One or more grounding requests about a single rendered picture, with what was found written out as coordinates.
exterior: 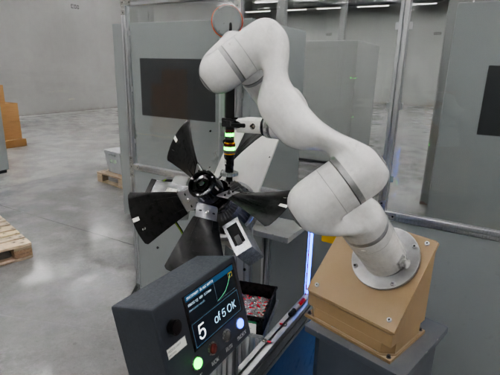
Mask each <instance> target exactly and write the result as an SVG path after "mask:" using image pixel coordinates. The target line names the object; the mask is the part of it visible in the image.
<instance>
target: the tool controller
mask: <svg viewBox="0 0 500 375"><path fill-rule="evenodd" d="M206 313H207V314H208V320H209V323H210V327H211V332H212V337H210V338H209V339H208V340H207V341H206V342H205V343H204V344H203V345H201V346H200V347H199V348H198V349H196V343H195V340H194V337H193V331H192V327H191V325H192V324H193V323H194V322H195V321H197V320H198V319H199V318H201V317H202V316H203V315H204V314H206ZM112 314H113V317H114V320H115V325H116V328H117V331H118V336H119V339H120V342H121V347H122V351H123V353H124V358H125V362H126V366H127V370H128V373H129V375H210V374H211V373H212V372H213V371H214V370H215V369H216V368H217V367H218V366H219V365H220V363H221V362H222V361H223V360H224V359H225V358H226V357H227V356H228V355H229V354H230V353H231V352H232V351H233V350H234V349H235V348H236V347H237V346H238V345H239V344H240V343H241V342H242V341H243V340H244V339H245V338H246V337H247V336H248V335H249V334H250V329H249V323H248V319H247V315H246V308H245V304H244V301H243V294H242V291H241V287H240V281H239V277H238V274H237V267H236V263H235V259H234V256H196V257H194V258H192V259H191V260H189V261H188V262H186V263H184V264H182V265H181V266H179V267H177V268H175V269H174V270H172V271H171V272H168V273H167V274H166V275H163V276H162V277H160V278H159V279H157V280H155V281H153V282H152V283H150V284H148V285H146V286H145V287H143V288H142V289H140V290H138V291H137V292H134V293H133V294H131V295H130V296H128V297H126V298H125V299H123V300H121V301H119V302H117V303H116V304H114V305H112ZM238 317H241V318H243V321H244V325H243V328H242V329H241V330H238V329H237V328H236V320H237V318H238ZM225 329H229V330H230V331H231V338H230V340H229V341H228V342H224V341H223V339H222V334H223V331H224V330H225ZM211 342H216V343H217V352H216V354H215V355H214V356H210V355H209V353H208V346H209V344H210V343H211ZM195 356H201V357H202V367H201V368H200V369H199V370H198V371H195V370H194V369H193V368H192V361H193V358H194V357H195Z"/></svg>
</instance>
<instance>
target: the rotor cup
mask: <svg viewBox="0 0 500 375"><path fill-rule="evenodd" d="M201 181H203V182H204V185H203V186H200V185H199V183H200V182H201ZM215 186H216V187H217V188H218V189H219V190H217V189H216V188H215ZM188 190H189V193H190V194H191V196H193V197H194V198H195V199H196V200H197V201H199V202H201V203H204V204H206V205H212V206H215V207H217V208H218V212H219V211H221V210H223V209H224V208H225V207H226V206H227V205H228V203H229V202H230V200H227V199H221V198H217V197H216V195H217V194H219V193H222V192H225V191H227V190H228V184H227V183H226V182H225V181H223V180H219V179H218V178H217V177H216V176H215V175H214V174H213V173H212V172H211V171H209V170H200V171H199V172H197V173H195V174H194V175H193V176H192V177H191V179H190V181H189V183H188ZM200 198H202V199H203V200H204V202H203V201H202V200H201V199H200Z"/></svg>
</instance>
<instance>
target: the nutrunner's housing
mask: <svg viewBox="0 0 500 375"><path fill-rule="evenodd" d="M225 172H226V173H233V172H234V155H225ZM232 179H233V177H226V181H227V182H231V181H232Z"/></svg>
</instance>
